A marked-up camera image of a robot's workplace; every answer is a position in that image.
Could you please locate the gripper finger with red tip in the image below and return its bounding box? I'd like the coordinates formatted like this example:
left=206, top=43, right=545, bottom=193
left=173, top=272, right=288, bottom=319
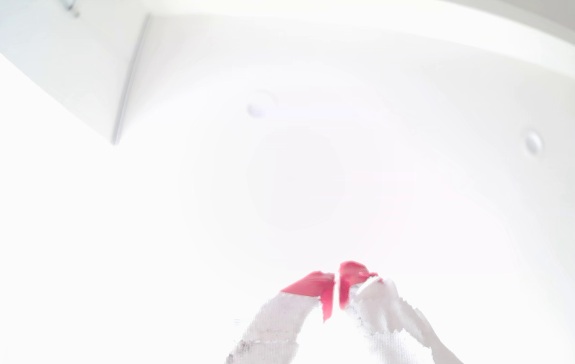
left=339, top=261, right=462, bottom=364
left=225, top=271, right=336, bottom=364

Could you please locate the round ceiling light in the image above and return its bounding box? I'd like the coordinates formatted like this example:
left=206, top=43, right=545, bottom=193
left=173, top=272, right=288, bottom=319
left=524, top=130, right=544, bottom=157

